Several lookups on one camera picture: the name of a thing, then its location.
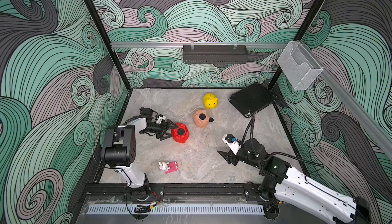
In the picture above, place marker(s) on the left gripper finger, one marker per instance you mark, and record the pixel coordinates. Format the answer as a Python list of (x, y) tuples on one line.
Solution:
[(169, 125), (164, 136)]

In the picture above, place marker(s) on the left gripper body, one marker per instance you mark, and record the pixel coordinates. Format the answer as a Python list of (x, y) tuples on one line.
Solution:
[(158, 129)]

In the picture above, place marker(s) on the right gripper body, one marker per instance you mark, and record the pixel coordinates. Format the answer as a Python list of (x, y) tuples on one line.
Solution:
[(242, 155)]

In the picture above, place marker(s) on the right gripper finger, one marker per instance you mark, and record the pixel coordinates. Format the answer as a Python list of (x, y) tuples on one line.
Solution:
[(225, 154), (231, 160)]

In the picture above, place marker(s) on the red piggy bank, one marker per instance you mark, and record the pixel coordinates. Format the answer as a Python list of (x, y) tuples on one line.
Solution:
[(177, 138)]

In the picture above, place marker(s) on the peach piggy bank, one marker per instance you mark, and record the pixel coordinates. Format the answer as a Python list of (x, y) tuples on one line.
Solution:
[(199, 123)]

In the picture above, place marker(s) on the yellow piggy bank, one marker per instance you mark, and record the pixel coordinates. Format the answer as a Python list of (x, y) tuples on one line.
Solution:
[(210, 101)]

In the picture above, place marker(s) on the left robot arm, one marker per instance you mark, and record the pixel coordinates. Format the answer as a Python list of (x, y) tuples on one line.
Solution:
[(119, 149)]

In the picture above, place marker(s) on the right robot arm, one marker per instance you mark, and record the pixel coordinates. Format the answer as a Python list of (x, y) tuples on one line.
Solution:
[(282, 182)]

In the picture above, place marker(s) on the white bunny on pink base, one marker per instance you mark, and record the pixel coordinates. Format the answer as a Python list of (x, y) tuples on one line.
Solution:
[(168, 167)]

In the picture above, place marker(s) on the white vented strip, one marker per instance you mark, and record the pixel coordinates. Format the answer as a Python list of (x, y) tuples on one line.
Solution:
[(183, 209)]

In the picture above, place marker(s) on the black square plate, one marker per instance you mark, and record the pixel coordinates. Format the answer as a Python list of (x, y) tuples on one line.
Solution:
[(252, 99)]

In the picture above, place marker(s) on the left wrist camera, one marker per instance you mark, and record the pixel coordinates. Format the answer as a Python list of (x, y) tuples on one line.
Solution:
[(160, 119)]

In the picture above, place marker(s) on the black perforated wall tray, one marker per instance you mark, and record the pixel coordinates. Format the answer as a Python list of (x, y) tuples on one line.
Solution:
[(219, 55)]

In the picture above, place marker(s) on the clear plastic wall bin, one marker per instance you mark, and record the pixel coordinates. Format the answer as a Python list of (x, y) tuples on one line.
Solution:
[(299, 65)]

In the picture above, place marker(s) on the aluminium right rail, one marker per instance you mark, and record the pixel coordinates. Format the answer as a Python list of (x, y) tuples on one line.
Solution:
[(339, 79)]

